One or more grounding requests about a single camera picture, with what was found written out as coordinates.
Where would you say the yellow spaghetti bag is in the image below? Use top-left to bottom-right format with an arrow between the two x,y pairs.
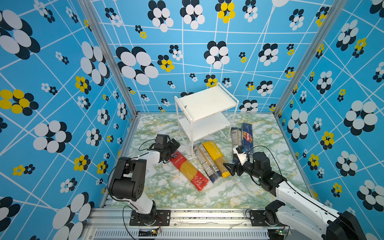
203,141 -> 231,178

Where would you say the red spaghetti bag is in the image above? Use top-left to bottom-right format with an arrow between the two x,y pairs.
171,151 -> 209,192

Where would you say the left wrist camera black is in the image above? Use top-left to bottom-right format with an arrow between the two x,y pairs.
154,134 -> 171,150

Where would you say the white metal two-tier shelf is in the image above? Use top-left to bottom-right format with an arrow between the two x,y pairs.
174,83 -> 239,154

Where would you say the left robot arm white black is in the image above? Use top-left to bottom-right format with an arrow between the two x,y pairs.
108,134 -> 180,226

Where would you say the clear blue spaghetti bag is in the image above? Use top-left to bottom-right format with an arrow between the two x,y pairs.
194,145 -> 219,183

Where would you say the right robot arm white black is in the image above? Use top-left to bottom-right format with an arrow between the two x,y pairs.
225,148 -> 366,240

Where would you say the clear dark spaghetti bag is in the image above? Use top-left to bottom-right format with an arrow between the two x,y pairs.
231,127 -> 243,164

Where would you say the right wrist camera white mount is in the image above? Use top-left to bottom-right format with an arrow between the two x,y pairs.
233,146 -> 250,165

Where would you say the dark blue spaghetti box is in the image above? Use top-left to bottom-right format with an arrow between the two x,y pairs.
242,123 -> 254,155

